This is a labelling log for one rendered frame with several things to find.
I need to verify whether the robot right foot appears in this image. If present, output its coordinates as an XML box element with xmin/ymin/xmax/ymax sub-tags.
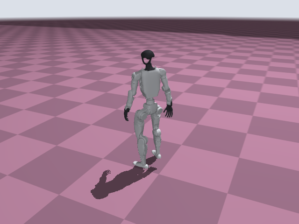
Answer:
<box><xmin>152</xmin><ymin>150</ymin><xmax>161</xmax><ymax>159</ymax></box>

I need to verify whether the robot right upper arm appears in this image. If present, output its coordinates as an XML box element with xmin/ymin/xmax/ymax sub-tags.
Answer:
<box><xmin>158</xmin><ymin>68</ymin><xmax>169</xmax><ymax>91</ymax></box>

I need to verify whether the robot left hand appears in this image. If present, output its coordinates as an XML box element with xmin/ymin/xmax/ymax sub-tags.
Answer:
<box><xmin>124</xmin><ymin>108</ymin><xmax>130</xmax><ymax>121</ymax></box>

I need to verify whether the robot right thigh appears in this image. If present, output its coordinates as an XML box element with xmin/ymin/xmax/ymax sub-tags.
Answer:
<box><xmin>150</xmin><ymin>105</ymin><xmax>163</xmax><ymax>137</ymax></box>

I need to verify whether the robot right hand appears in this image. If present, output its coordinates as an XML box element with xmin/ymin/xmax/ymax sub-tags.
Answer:
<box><xmin>164</xmin><ymin>102</ymin><xmax>173</xmax><ymax>117</ymax></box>

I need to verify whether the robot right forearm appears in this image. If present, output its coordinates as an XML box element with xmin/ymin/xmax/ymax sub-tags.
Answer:
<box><xmin>164</xmin><ymin>89</ymin><xmax>172</xmax><ymax>105</ymax></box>

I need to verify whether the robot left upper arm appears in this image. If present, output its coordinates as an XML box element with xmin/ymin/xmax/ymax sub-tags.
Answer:
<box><xmin>131</xmin><ymin>71</ymin><xmax>142</xmax><ymax>96</ymax></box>

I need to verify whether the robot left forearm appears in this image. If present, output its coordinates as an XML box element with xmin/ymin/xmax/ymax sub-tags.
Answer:
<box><xmin>125</xmin><ymin>90</ymin><xmax>134</xmax><ymax>110</ymax></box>

